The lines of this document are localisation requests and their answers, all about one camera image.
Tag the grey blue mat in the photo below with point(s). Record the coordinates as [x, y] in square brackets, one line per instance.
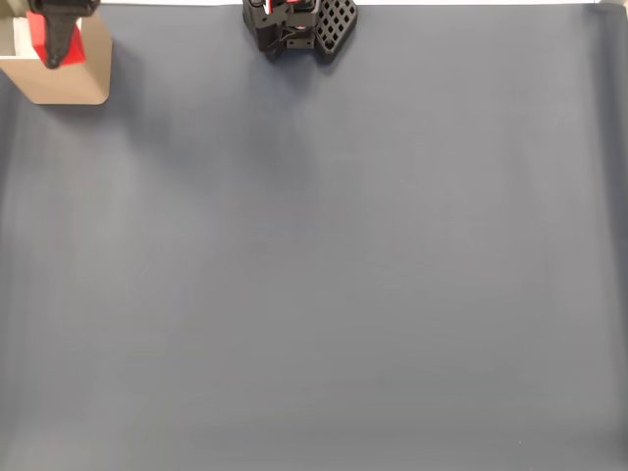
[343, 294]

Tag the white tissue paper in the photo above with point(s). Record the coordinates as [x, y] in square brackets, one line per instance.
[22, 36]

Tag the beige box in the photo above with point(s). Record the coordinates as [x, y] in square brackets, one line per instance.
[73, 83]

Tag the red cube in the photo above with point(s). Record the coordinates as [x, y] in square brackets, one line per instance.
[78, 49]

